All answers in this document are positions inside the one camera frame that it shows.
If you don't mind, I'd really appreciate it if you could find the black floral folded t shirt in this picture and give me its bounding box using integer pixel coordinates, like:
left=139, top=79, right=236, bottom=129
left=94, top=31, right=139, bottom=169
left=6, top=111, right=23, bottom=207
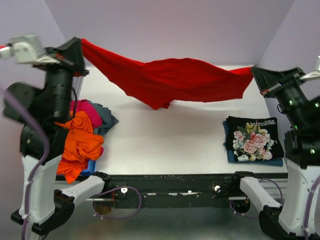
left=225, top=116, right=285, bottom=162

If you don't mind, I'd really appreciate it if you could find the red t shirt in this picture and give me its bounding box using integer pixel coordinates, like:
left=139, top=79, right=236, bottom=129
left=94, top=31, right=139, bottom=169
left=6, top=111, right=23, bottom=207
left=81, top=38, right=253, bottom=110

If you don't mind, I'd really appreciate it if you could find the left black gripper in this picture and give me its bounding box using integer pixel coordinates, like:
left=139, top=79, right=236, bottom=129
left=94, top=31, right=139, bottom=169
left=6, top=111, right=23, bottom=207
left=38, top=36, right=91, bottom=118

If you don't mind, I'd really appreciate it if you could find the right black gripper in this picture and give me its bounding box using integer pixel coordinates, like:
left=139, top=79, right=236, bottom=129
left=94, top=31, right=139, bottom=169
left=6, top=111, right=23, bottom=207
left=251, top=64, right=309, bottom=126

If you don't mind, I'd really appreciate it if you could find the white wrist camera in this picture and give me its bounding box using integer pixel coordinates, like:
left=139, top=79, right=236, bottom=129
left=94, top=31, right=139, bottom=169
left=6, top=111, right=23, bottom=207
left=0, top=33, right=61, bottom=66
left=300, top=56, right=320, bottom=82

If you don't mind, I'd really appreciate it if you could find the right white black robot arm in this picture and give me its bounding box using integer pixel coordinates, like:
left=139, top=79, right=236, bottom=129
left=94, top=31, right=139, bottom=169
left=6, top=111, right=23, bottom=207
left=230, top=66, right=320, bottom=240

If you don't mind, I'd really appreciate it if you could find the pink t shirt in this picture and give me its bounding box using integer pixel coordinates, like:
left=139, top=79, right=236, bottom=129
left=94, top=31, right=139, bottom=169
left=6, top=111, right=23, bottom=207
left=70, top=100, right=104, bottom=161

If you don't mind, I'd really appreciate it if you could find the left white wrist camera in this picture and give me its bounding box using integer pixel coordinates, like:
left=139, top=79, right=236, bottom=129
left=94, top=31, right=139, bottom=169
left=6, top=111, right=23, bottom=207
left=0, top=33, right=61, bottom=66

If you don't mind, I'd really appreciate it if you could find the orange t shirt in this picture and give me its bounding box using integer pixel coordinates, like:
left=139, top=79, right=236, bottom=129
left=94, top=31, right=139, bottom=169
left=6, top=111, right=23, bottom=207
left=55, top=111, right=104, bottom=184

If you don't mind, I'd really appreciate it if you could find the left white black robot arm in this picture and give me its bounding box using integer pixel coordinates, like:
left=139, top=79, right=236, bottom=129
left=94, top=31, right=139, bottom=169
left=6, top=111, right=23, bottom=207
left=0, top=34, right=111, bottom=240

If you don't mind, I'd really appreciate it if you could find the grey blue t shirt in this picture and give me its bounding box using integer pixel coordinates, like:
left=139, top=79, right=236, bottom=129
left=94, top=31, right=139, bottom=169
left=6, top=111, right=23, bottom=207
left=88, top=100, right=119, bottom=136

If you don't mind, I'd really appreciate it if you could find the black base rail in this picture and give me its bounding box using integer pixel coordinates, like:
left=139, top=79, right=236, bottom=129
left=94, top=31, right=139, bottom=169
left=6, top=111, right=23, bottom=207
left=82, top=173, right=288, bottom=210

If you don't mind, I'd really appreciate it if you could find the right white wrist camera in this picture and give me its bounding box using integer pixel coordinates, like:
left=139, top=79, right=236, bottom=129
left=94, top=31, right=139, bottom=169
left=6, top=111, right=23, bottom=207
left=300, top=56, right=320, bottom=82

